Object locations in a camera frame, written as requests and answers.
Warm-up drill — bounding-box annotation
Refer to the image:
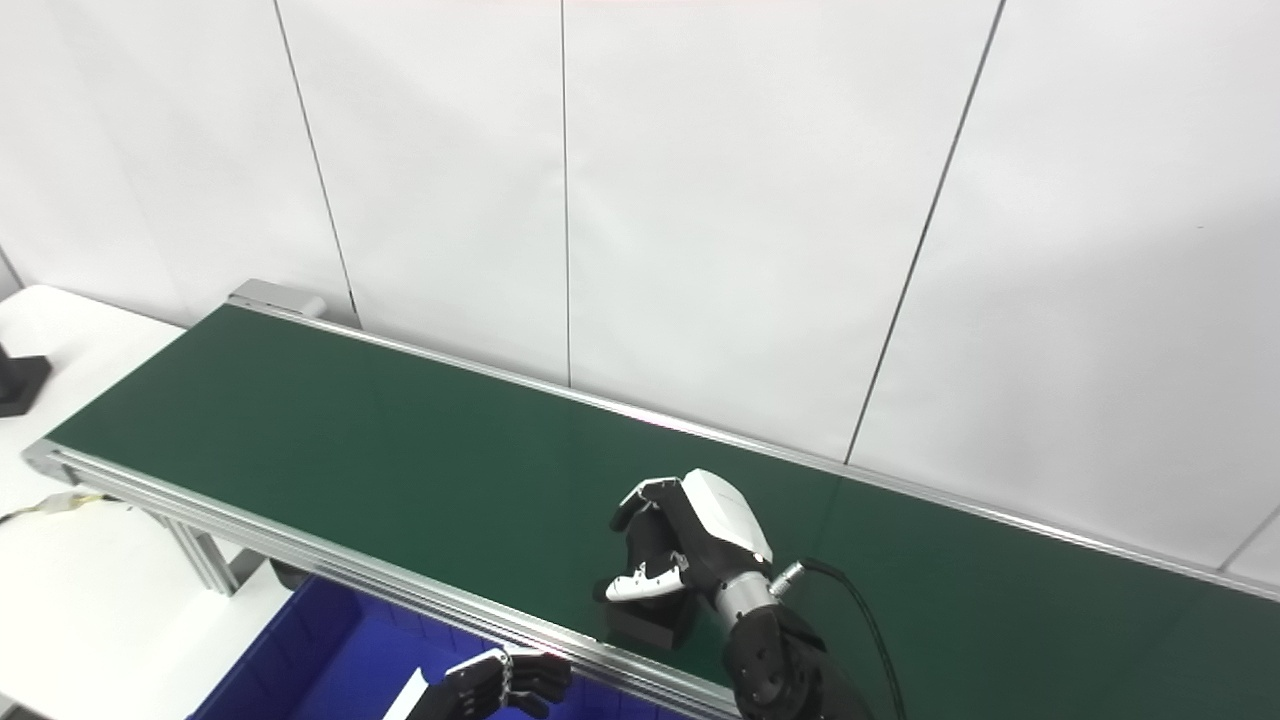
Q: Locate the grey conveyor end cover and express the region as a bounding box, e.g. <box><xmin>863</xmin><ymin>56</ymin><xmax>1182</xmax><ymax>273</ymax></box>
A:
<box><xmin>228</xmin><ymin>279</ymin><xmax>329</xmax><ymax>319</ymax></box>

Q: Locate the black cable with white connector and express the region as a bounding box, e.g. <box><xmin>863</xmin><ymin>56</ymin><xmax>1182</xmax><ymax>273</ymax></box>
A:
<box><xmin>0</xmin><ymin>488</ymin><xmax>133</xmax><ymax>527</ymax></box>

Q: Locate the aluminium conveyor leg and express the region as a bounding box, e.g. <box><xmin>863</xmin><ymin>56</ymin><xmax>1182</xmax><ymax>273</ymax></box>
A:
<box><xmin>150</xmin><ymin>513</ymin><xmax>243</xmax><ymax>597</ymax></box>

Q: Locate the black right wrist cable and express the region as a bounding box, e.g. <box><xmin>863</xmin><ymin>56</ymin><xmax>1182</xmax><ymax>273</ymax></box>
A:
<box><xmin>768</xmin><ymin>558</ymin><xmax>909</xmax><ymax>720</ymax></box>

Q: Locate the blue plastic bin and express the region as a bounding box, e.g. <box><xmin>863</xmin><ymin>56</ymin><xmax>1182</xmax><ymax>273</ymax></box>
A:
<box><xmin>190</xmin><ymin>575</ymin><xmax>701</xmax><ymax>720</ymax></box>

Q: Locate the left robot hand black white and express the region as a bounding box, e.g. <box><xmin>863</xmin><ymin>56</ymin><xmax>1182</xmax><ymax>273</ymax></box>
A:
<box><xmin>382</xmin><ymin>648</ymin><xmax>574</xmax><ymax>720</ymax></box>

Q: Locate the small black box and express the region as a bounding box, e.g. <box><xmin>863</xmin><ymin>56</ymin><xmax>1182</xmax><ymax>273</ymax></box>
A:
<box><xmin>594</xmin><ymin>575</ymin><xmax>701</xmax><ymax>651</ymax></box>

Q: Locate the black cylinder part square base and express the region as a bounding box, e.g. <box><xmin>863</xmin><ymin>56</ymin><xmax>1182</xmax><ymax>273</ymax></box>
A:
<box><xmin>0</xmin><ymin>345</ymin><xmax>53</xmax><ymax>418</ymax></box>

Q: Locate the green conveyor belt aluminium frame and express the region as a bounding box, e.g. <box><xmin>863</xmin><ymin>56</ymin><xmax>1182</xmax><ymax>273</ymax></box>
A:
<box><xmin>22</xmin><ymin>300</ymin><xmax>1280</xmax><ymax>720</ymax></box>

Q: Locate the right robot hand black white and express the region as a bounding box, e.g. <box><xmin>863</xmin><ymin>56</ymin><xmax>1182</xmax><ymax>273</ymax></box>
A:
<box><xmin>604</xmin><ymin>468</ymin><xmax>776</xmax><ymax>613</ymax></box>

